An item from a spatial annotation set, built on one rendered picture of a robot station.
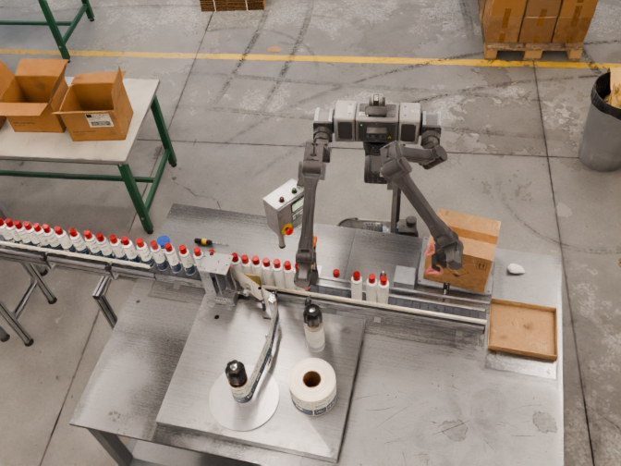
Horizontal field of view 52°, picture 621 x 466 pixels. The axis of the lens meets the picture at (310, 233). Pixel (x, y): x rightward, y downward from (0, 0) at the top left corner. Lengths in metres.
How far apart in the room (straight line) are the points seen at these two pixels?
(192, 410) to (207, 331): 0.39
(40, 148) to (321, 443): 2.65
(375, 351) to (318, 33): 3.87
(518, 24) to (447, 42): 0.67
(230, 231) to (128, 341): 0.79
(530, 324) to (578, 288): 1.28
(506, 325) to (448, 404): 0.50
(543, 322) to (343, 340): 0.95
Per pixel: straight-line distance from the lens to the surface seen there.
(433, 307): 3.10
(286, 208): 2.72
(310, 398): 2.71
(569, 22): 5.93
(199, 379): 2.98
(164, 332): 3.20
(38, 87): 4.65
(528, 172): 5.00
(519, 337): 3.14
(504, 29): 5.86
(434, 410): 2.91
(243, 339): 3.03
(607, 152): 5.00
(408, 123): 2.98
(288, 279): 3.05
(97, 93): 4.40
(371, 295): 3.01
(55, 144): 4.40
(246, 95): 5.62
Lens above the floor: 3.49
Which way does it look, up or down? 51 degrees down
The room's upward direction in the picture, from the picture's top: 6 degrees counter-clockwise
